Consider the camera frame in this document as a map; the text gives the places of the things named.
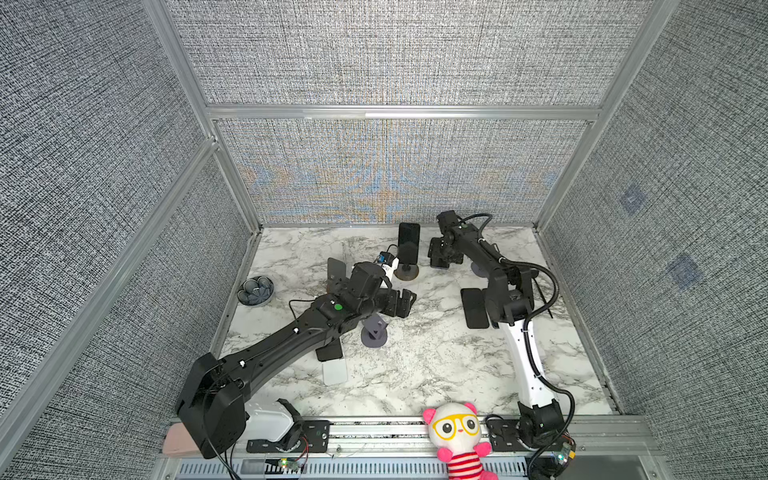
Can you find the white flat phone stand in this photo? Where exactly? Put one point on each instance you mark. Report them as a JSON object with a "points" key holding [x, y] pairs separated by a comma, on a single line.
{"points": [[334, 372]]}

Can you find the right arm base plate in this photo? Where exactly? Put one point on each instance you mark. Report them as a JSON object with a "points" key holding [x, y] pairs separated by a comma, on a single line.
{"points": [[505, 436]]}

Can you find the pink eraser block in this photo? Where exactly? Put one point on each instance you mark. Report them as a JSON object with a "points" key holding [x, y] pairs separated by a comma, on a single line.
{"points": [[179, 443]]}

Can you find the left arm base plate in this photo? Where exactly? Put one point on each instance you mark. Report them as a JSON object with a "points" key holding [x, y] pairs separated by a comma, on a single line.
{"points": [[311, 436]]}

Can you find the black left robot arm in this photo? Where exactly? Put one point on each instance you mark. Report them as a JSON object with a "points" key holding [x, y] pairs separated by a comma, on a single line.
{"points": [[211, 405]]}

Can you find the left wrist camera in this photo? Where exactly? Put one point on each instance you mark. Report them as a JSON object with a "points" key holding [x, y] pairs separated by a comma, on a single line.
{"points": [[389, 262]]}

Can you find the grey round back stand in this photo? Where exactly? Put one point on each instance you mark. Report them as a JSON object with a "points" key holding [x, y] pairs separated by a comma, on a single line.
{"points": [[479, 270]]}

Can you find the pink white plush toy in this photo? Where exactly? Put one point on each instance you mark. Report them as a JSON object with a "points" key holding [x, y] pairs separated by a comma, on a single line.
{"points": [[455, 430]]}

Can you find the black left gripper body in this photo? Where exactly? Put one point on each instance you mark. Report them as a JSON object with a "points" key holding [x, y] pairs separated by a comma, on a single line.
{"points": [[387, 303]]}

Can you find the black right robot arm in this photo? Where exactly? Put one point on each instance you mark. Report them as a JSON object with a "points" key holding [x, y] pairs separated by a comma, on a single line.
{"points": [[508, 301]]}

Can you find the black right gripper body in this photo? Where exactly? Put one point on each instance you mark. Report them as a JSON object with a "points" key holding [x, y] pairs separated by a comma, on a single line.
{"points": [[438, 251]]}

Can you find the grey flower shaped bowl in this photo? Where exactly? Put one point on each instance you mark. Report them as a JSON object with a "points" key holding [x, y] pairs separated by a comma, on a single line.
{"points": [[256, 291]]}

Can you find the phone with pink edge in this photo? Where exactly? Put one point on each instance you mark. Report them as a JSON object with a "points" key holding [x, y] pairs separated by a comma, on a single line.
{"points": [[331, 351]]}

